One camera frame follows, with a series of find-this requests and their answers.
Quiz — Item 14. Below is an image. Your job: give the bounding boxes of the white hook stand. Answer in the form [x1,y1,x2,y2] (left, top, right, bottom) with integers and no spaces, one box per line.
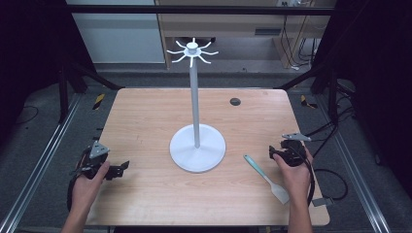
[166,37,227,174]

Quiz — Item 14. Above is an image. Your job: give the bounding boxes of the black curtain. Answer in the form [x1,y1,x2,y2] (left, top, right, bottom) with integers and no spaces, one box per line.
[0,0,96,144]
[311,0,412,192]

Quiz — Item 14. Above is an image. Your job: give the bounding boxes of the person's right hand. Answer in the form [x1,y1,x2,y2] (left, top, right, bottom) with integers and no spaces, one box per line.
[272,149,315,207]

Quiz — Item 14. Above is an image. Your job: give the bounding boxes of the white cabinet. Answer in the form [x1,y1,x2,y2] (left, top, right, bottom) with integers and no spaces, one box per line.
[65,0,166,65]

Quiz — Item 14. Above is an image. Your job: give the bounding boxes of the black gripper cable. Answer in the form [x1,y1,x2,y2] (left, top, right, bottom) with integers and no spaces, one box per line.
[292,146,317,207]
[65,174,80,212]

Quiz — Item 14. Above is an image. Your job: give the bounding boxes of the teal handled white spatula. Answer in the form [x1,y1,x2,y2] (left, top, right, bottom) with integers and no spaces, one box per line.
[243,153,291,206]

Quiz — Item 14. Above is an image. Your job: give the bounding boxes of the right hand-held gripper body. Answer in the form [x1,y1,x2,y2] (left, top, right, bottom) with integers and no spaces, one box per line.
[280,131,313,168]

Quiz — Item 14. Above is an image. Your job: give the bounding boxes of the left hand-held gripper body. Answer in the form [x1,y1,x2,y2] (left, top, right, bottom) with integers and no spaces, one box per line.
[69,141,115,181]

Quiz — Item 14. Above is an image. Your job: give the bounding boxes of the wooden background desk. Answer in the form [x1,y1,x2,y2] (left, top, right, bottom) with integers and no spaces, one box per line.
[154,0,337,71]

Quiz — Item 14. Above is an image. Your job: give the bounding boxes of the hanging black background cables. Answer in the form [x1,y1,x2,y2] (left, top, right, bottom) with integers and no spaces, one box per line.
[279,0,322,72]

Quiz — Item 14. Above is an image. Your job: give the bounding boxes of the grey flat connector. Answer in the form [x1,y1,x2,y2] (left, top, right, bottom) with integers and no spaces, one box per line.
[311,197,335,208]

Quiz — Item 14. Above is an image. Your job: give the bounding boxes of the aluminium floor rail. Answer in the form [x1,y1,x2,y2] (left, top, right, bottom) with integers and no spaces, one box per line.
[0,93,83,233]
[315,95,393,233]

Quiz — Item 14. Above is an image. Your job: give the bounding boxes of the black metal frame stand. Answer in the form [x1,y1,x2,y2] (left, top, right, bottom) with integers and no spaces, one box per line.
[57,60,126,124]
[276,62,340,126]

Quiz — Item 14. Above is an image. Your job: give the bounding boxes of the person's left hand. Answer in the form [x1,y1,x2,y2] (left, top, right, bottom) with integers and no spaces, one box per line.
[70,161,112,214]

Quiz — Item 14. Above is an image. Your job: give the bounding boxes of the black horizontal frame bar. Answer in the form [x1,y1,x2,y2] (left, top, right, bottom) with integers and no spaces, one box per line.
[65,4,337,16]

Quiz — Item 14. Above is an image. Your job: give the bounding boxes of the black floor cable bundle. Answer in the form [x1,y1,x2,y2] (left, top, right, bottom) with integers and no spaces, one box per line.
[303,105,357,160]

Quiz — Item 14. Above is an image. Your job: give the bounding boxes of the black floor cable loop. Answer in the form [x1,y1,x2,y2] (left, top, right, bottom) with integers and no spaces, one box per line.
[312,167,350,202]

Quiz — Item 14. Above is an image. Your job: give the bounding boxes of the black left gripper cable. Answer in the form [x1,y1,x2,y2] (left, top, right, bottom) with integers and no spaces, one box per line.
[65,174,80,212]

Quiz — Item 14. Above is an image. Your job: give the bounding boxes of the yellow black tape strip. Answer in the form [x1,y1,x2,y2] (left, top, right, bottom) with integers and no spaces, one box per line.
[92,92,107,112]
[298,93,319,111]

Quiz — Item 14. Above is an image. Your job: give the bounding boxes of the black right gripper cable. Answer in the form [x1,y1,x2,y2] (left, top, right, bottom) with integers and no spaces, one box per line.
[292,146,317,207]

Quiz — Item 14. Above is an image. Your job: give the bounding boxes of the thin black floor cable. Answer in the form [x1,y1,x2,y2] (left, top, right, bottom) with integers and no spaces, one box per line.
[15,104,40,126]

